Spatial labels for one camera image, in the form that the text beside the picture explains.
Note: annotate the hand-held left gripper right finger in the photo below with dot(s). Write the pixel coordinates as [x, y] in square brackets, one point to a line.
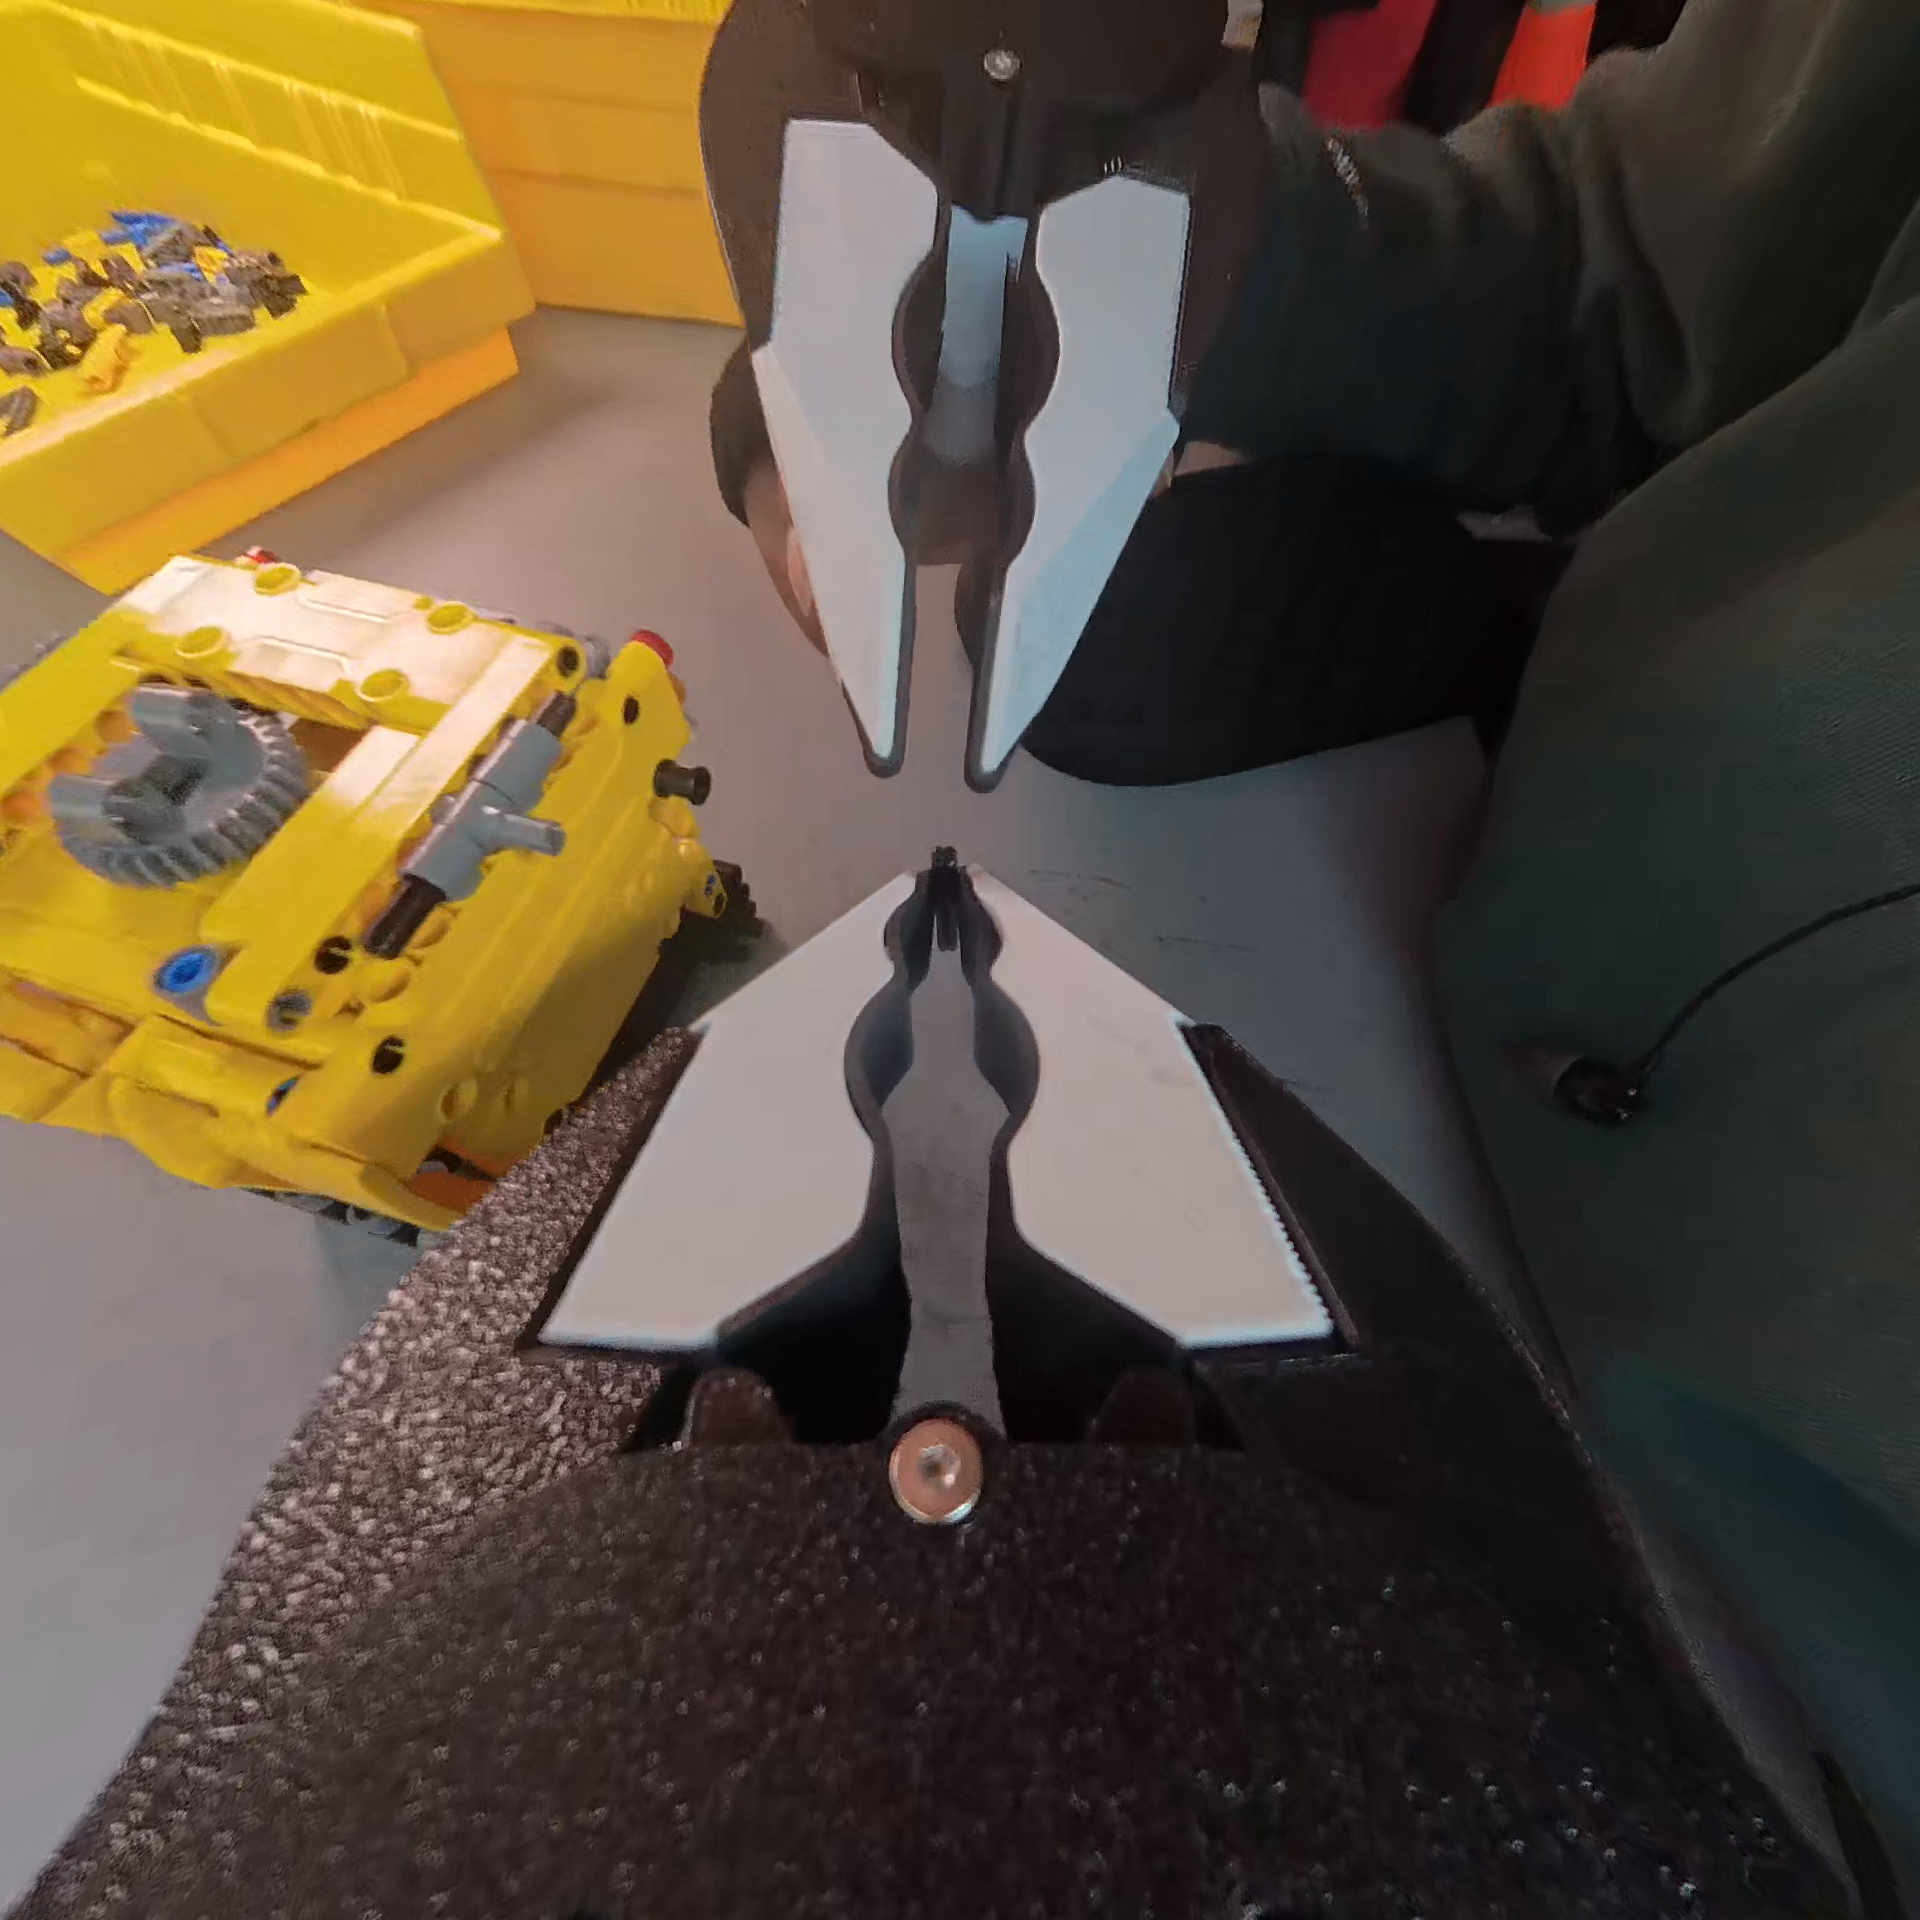
[1154, 1184]

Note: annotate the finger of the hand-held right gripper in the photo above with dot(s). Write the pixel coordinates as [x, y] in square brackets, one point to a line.
[1111, 391]
[832, 374]

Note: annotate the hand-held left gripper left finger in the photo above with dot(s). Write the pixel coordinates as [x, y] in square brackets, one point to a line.
[721, 1184]

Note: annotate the yellow lego model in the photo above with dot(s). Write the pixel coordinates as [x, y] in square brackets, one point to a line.
[421, 960]

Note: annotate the person's right forearm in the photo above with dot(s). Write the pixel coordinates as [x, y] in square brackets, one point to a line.
[1500, 270]

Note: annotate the pile of mixed lego pieces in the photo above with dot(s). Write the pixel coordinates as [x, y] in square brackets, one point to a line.
[151, 292]

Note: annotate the person's right hand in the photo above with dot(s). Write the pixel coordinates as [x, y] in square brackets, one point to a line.
[783, 555]

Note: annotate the dark rounded object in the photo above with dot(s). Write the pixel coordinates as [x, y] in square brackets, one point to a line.
[1291, 631]

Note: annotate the red plastic bin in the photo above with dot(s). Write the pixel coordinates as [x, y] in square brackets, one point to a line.
[1365, 60]

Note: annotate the orange traffic cone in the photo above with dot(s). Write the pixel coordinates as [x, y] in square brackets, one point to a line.
[1545, 44]

